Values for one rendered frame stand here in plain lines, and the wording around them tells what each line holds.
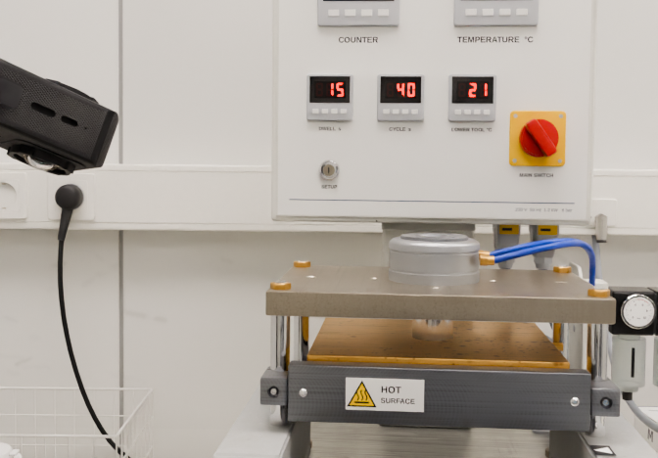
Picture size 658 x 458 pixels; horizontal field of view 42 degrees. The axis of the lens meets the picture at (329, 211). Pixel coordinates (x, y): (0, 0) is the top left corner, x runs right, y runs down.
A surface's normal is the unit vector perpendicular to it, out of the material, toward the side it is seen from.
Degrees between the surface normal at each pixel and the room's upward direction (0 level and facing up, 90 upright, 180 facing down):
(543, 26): 90
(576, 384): 90
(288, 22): 90
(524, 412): 90
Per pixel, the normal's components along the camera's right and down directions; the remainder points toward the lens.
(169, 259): 0.00, 0.05
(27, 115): 0.61, -0.01
